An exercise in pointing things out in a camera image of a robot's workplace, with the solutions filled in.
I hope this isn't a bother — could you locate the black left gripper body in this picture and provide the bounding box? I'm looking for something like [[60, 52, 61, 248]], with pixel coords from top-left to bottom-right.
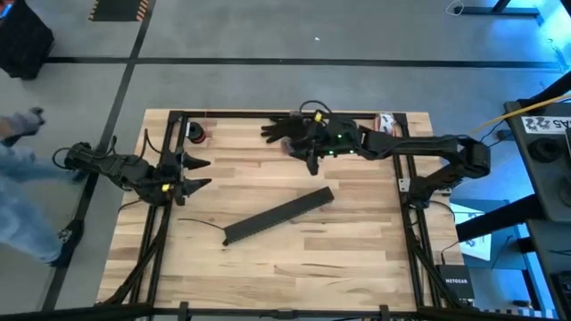
[[149, 150, 186, 207]]

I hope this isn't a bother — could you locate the white paper sheet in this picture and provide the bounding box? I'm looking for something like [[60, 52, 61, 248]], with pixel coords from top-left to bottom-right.
[[448, 202, 492, 262]]

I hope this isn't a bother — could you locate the hazard striped floor mat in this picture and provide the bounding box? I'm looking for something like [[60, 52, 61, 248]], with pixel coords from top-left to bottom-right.
[[87, 0, 149, 23]]

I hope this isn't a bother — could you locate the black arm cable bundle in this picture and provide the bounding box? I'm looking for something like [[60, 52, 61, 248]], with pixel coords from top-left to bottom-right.
[[95, 202, 173, 309], [408, 204, 461, 309]]

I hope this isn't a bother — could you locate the black side desk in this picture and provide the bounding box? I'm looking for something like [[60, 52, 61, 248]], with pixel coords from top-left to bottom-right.
[[502, 98, 571, 224], [525, 218, 571, 321]]

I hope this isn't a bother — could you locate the black right camera cable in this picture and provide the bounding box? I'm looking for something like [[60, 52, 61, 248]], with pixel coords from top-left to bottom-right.
[[297, 99, 335, 118]]

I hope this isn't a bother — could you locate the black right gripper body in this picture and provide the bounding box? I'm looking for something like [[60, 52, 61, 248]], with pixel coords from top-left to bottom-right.
[[307, 114, 372, 160]]

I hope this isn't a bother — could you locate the black camera cable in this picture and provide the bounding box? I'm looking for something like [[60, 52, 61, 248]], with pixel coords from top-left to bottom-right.
[[141, 128, 164, 156], [297, 99, 335, 118]]

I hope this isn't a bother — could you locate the black rig crossbar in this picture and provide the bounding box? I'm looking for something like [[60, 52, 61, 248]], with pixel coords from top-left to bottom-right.
[[0, 302, 571, 321]]

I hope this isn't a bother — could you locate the white label sign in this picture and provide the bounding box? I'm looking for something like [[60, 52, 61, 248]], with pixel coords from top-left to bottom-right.
[[519, 114, 571, 134]]

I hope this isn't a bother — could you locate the black Netgear switch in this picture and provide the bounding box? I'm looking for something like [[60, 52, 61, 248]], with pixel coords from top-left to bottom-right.
[[434, 263, 476, 305]]

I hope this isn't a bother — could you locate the person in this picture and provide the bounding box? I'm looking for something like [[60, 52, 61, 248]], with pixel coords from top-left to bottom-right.
[[0, 106, 87, 269]]

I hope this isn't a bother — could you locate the black desk foot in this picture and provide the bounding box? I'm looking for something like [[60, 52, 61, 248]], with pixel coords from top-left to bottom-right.
[[459, 0, 543, 19]]

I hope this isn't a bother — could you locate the yellow network cable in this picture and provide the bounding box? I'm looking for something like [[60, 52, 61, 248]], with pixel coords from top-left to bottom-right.
[[472, 92, 571, 134]]

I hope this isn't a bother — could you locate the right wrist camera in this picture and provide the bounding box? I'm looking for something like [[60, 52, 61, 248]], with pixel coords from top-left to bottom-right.
[[327, 119, 359, 155]]

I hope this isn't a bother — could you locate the black tape roll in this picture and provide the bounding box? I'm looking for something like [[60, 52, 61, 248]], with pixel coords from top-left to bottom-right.
[[186, 120, 207, 144]]

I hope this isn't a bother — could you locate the orange tape dispenser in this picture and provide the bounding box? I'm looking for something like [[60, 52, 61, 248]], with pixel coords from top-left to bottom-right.
[[375, 111, 398, 137]]

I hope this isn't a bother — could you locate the black left camera cable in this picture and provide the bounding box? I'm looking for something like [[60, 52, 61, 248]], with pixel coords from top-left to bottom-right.
[[141, 128, 164, 156]]

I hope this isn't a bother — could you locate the person's hand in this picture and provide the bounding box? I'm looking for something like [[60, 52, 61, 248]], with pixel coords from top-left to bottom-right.
[[7, 106, 46, 138]]

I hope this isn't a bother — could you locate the black equipment case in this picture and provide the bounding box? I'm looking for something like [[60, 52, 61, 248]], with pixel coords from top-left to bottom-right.
[[0, 0, 55, 81]]

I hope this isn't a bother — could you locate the black slotted cable raceway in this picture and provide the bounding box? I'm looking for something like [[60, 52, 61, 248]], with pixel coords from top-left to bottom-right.
[[221, 185, 335, 247]]

